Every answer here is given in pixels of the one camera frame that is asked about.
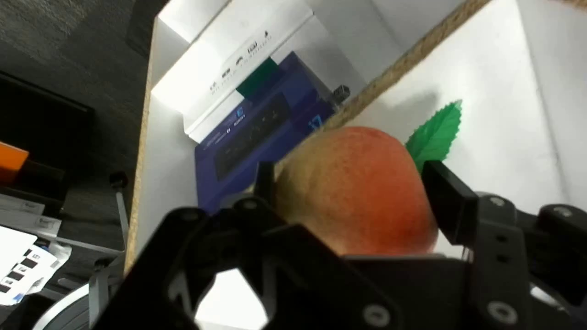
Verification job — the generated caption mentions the orange peach with green leaf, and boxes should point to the orange peach with green leaf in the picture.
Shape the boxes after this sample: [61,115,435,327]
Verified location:
[273,100,464,258]

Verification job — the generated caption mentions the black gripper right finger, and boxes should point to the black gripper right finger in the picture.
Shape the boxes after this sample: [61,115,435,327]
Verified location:
[420,160,587,330]

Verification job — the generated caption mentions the black box with orange patch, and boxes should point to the black box with orange patch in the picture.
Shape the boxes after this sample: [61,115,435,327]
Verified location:
[0,71,97,204]

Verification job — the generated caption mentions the white wooden shelf unit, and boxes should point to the white wooden shelf unit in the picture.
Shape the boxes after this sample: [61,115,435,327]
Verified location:
[125,0,587,330]

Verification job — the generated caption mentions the white printed sheet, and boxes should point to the white printed sheet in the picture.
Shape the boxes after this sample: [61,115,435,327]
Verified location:
[0,226,72,309]

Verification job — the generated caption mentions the flat white box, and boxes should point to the flat white box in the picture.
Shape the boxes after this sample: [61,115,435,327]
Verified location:
[160,0,374,146]

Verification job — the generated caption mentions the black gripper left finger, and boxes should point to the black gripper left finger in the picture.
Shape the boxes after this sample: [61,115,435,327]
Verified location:
[90,160,369,330]

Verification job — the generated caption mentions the blue box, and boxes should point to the blue box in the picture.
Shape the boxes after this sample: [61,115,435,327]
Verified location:
[195,52,338,214]

